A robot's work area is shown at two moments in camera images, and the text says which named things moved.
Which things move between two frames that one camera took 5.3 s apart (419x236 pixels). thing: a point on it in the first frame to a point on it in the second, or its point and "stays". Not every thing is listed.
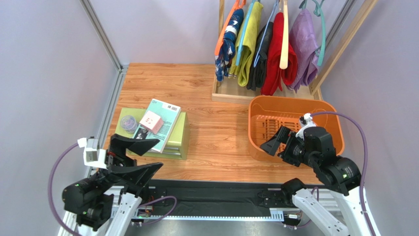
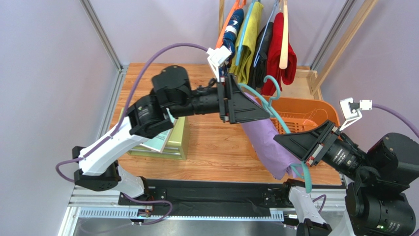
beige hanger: [284, 56] stays
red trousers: [274, 73] stays
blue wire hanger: [265, 32] stays
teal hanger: [320, 51] to [299, 168]
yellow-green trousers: [242, 71] stays
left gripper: [125, 165] to [240, 108]
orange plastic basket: [267, 113] stays
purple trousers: [303, 39] to [277, 159]
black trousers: [257, 71] stays
